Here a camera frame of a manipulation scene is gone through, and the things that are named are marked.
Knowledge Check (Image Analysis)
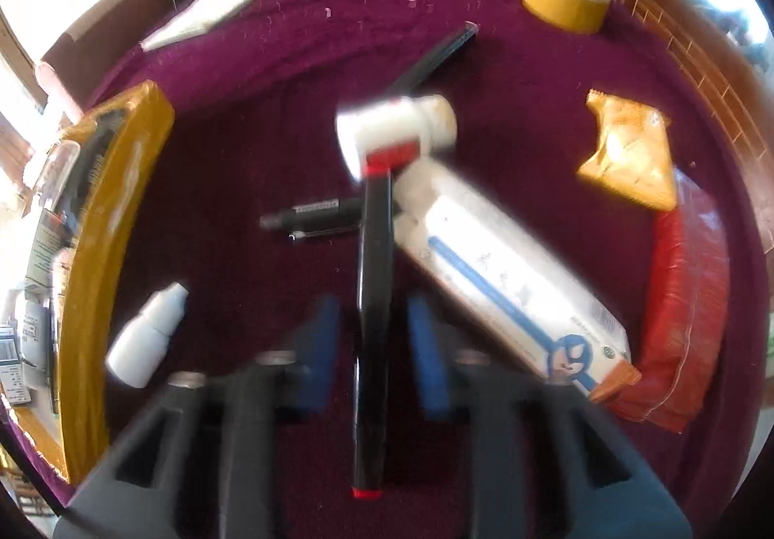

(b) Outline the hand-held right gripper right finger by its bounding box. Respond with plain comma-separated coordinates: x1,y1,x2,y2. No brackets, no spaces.
405,294,693,539

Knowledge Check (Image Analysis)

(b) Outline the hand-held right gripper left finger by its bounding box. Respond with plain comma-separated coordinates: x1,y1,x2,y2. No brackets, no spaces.
54,294,342,539

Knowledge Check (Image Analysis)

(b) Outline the black marker with red ends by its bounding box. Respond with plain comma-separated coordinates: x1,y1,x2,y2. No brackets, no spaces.
347,147,415,502

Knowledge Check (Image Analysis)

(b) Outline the yellow box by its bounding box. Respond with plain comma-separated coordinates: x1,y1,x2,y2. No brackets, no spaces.
0,80,176,484

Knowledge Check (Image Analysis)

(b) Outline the white box with blue print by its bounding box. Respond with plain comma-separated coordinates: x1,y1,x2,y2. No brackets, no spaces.
390,158,642,402

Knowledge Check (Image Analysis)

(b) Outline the black pen with white label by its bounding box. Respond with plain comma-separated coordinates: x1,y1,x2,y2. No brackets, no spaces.
260,195,364,231

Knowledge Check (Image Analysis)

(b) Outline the small white dropper bottle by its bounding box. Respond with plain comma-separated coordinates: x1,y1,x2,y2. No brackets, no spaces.
105,281,190,389

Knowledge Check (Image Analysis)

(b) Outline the white pill bottle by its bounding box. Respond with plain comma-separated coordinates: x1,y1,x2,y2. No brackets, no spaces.
334,94,459,180

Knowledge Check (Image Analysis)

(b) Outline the maroon tablecloth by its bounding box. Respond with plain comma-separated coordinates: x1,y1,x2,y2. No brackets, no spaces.
36,0,769,539

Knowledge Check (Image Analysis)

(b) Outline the red packet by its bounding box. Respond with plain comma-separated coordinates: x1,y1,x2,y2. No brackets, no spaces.
605,167,732,434

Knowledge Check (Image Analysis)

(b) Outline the orange snack packet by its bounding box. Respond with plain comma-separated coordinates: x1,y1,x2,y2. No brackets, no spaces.
576,89,677,213

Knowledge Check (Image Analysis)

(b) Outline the dark printed packet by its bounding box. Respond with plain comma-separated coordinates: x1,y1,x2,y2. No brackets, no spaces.
57,106,125,274

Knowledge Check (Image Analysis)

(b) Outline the blue and black pen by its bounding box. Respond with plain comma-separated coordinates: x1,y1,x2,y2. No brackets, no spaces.
387,22,481,95

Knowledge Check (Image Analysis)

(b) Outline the brown armchair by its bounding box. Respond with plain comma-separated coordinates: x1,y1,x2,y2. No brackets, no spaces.
33,0,179,120

